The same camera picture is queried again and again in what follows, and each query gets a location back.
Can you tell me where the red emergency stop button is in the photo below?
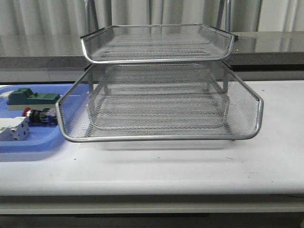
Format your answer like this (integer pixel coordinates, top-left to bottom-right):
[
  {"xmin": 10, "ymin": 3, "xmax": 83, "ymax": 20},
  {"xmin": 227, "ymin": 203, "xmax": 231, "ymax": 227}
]
[{"xmin": 22, "ymin": 107, "xmax": 58, "ymax": 126}]

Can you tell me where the blue plastic tray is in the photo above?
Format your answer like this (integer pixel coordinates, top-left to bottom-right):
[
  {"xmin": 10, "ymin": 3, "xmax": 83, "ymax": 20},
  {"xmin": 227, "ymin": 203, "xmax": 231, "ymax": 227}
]
[{"xmin": 0, "ymin": 84, "xmax": 72, "ymax": 153}]

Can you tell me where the silver mesh tray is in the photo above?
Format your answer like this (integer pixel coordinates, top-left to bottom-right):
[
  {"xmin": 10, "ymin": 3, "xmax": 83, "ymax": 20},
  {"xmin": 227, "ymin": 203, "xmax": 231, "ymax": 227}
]
[
  {"xmin": 80, "ymin": 24, "xmax": 236, "ymax": 64},
  {"xmin": 56, "ymin": 61, "xmax": 264, "ymax": 143},
  {"xmin": 87, "ymin": 94, "xmax": 229, "ymax": 131}
]

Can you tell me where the silver bottom mesh tray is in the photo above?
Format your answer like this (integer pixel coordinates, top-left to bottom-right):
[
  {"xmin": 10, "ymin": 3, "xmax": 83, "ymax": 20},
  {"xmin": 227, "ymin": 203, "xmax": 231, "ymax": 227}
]
[{"xmin": 87, "ymin": 94, "xmax": 229, "ymax": 131}]

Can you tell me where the green and beige switch block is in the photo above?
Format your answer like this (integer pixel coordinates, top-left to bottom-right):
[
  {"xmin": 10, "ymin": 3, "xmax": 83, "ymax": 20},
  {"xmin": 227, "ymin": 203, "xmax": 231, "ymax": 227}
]
[{"xmin": 7, "ymin": 88, "xmax": 60, "ymax": 110}]

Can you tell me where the grey metal rack frame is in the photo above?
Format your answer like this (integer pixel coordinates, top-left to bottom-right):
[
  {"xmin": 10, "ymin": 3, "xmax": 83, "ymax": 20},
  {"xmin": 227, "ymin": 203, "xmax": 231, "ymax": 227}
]
[{"xmin": 80, "ymin": 0, "xmax": 239, "ymax": 142}]

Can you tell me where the silver top mesh tray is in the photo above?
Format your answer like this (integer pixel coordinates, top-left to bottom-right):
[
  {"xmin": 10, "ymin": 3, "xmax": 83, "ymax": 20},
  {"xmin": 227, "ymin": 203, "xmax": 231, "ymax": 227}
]
[{"xmin": 80, "ymin": 24, "xmax": 236, "ymax": 64}]

